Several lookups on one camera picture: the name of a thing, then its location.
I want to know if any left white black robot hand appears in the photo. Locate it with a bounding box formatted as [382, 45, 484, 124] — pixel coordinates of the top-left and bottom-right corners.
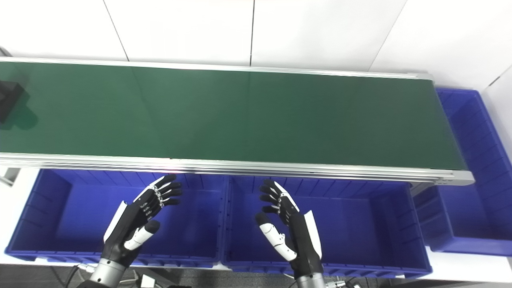
[102, 173, 183, 268]

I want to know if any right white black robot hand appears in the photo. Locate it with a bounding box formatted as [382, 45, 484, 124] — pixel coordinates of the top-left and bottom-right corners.
[255, 179, 324, 277]

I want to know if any black cylinder block part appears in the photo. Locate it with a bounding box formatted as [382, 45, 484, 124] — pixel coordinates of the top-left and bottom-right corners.
[0, 80, 26, 123]

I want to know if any blue plastic bin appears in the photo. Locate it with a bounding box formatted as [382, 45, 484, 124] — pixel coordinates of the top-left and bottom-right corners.
[221, 176, 433, 279]
[5, 168, 228, 268]
[413, 88, 512, 257]

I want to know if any aluminium conveyor leg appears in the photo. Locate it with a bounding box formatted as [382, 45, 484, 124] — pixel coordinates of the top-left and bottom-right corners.
[0, 167, 21, 187]
[410, 182, 437, 197]

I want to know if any green conveyor belt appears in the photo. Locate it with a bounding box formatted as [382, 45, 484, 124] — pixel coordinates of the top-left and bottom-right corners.
[0, 57, 476, 186]

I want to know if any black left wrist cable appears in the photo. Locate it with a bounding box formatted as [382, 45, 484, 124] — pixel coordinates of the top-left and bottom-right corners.
[50, 263, 96, 288]

